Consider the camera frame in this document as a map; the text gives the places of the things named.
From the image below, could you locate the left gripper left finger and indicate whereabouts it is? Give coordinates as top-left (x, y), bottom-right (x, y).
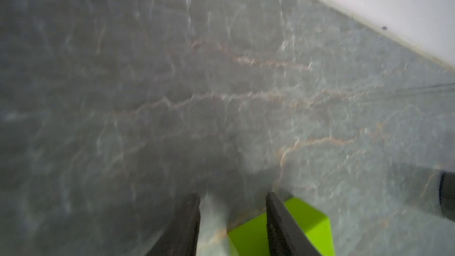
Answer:
top-left (145, 193), bottom-right (201, 256)

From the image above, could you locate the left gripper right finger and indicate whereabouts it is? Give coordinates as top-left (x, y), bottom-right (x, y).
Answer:
top-left (265, 192), bottom-right (321, 256)

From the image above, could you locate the green block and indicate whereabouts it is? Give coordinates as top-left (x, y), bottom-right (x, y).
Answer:
top-left (228, 197), bottom-right (335, 256)

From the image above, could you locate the black cylinder container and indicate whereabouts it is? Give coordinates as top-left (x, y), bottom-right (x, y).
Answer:
top-left (439, 172), bottom-right (455, 222)

